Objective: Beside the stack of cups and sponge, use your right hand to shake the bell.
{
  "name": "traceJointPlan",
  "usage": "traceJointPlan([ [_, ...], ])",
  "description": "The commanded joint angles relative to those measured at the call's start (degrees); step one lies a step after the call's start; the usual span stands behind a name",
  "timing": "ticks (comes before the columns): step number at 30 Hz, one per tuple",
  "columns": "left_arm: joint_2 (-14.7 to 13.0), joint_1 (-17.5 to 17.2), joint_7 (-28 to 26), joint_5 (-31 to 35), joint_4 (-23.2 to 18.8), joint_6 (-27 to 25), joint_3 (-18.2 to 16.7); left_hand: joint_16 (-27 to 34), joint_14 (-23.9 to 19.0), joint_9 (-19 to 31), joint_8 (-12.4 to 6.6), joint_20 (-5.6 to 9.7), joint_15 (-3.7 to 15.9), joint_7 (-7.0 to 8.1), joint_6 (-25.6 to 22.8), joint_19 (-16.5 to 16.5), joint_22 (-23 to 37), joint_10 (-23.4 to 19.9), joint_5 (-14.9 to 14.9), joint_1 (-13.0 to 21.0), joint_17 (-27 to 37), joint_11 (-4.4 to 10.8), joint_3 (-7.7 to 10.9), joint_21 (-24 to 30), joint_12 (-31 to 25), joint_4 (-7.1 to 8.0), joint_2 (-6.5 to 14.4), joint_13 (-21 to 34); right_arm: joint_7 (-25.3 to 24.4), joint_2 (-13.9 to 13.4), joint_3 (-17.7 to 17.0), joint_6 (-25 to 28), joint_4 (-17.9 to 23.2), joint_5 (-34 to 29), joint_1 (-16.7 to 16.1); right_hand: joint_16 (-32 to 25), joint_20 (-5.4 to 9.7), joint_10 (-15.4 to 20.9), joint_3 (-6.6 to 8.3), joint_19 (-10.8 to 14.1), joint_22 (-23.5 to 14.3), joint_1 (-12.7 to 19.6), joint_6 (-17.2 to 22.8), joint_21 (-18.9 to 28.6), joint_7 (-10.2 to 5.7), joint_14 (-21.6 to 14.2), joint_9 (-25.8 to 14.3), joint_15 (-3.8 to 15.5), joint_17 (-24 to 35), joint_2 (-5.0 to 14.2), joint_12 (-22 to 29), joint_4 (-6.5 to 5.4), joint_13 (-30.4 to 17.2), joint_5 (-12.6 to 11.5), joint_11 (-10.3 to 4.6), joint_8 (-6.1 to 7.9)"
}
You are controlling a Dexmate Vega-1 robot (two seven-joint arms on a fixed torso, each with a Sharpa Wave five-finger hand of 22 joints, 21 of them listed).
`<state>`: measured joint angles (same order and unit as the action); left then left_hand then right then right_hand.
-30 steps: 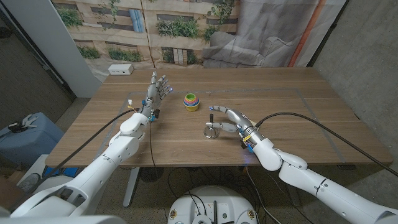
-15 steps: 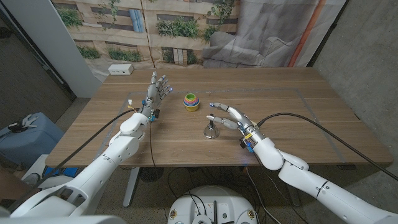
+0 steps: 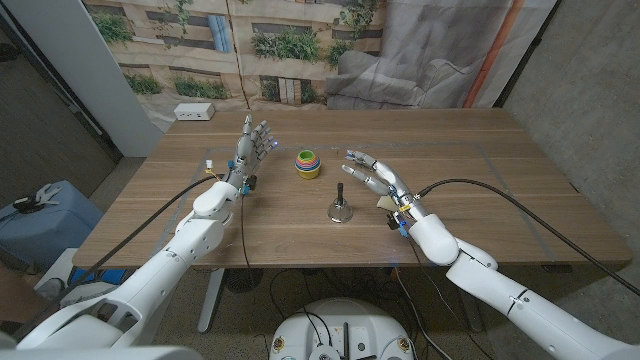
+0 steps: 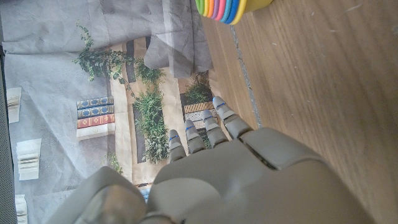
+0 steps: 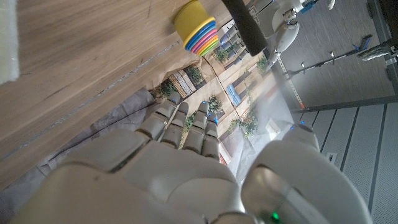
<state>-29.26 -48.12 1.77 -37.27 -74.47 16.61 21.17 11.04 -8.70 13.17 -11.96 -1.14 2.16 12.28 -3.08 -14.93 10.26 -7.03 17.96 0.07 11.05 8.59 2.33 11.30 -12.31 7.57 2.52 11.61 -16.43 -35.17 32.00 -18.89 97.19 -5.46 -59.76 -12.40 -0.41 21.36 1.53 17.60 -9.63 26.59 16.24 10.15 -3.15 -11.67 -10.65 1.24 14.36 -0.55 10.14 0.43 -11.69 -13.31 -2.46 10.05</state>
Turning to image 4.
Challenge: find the printed fabric backdrop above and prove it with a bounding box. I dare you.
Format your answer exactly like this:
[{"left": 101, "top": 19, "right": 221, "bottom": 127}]
[{"left": 0, "top": 0, "right": 259, "bottom": 224}]

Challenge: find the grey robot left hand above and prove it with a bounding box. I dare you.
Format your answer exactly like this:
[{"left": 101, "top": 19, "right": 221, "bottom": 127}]
[{"left": 46, "top": 95, "right": 376, "bottom": 224}]

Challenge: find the stack of rainbow plastic cups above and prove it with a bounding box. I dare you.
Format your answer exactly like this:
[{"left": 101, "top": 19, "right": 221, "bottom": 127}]
[{"left": 195, "top": 0, "right": 274, "bottom": 26}]

